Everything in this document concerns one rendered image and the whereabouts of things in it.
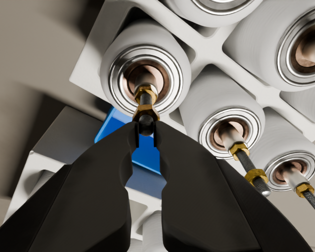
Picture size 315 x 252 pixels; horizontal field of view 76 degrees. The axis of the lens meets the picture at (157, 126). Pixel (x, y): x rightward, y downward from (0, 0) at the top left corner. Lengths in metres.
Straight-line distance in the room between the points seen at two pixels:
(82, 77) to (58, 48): 0.20
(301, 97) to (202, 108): 0.16
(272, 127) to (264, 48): 0.14
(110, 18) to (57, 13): 0.22
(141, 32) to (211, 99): 0.11
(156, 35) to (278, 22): 0.11
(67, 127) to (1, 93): 0.19
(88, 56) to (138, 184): 0.26
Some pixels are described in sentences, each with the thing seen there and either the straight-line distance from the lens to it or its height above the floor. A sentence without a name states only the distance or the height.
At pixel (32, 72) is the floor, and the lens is 0.53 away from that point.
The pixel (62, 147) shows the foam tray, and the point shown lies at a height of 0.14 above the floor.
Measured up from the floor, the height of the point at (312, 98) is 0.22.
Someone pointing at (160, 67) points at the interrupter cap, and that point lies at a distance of 0.20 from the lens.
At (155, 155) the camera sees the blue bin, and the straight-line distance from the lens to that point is 0.49.
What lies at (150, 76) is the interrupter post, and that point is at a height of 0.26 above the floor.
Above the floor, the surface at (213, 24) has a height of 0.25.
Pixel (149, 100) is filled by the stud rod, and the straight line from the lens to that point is 0.16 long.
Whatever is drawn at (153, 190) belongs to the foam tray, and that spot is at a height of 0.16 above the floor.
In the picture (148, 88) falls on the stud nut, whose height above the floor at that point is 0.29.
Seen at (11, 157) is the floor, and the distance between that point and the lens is 0.69.
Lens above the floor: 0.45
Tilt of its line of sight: 58 degrees down
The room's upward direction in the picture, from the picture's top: 175 degrees clockwise
